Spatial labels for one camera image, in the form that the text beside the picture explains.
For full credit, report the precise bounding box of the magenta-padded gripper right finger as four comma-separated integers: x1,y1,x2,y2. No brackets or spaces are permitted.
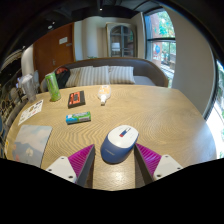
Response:
133,143,184,185

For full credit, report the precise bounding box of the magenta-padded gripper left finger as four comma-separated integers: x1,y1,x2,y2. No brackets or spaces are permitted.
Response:
45,143,97,188

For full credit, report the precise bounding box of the blue and white computer mouse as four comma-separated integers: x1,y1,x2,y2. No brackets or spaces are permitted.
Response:
100,124,140,164

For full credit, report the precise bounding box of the sky and flower print mouse pad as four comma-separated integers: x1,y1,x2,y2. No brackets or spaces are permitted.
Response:
6,124,53,168

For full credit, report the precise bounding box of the green and blue gum pack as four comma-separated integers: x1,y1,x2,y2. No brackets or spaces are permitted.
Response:
65,111,92,125

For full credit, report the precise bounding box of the white sticker sheet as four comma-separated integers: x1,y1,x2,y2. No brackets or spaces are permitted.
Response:
17,99,44,126

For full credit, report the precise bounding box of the black and orange box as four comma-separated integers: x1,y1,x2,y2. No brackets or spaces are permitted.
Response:
67,90,86,109

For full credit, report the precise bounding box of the bright glass window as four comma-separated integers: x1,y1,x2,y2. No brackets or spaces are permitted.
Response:
204,59,224,159

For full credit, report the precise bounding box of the green drink can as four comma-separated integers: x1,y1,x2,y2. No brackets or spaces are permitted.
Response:
44,71,62,102

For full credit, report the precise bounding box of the white squeeze tube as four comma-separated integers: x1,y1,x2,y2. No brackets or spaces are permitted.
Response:
96,84,112,106

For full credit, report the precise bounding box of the striped cushion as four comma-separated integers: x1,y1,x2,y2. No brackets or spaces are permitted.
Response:
77,65,111,87
108,65,136,85
65,67,83,88

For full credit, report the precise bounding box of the black backpack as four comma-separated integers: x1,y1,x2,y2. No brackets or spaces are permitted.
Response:
54,66,71,90

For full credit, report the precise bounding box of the grey curved sofa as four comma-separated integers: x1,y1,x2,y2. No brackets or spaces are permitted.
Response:
39,57,170,93

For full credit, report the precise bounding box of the brown wooden door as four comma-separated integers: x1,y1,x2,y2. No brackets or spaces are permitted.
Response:
33,22,76,83

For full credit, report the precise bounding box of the black-framed window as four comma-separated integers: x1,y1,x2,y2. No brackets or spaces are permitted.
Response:
143,9,177,88

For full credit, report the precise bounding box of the arched glass-door cabinet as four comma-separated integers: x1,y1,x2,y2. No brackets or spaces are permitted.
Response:
105,22,138,58

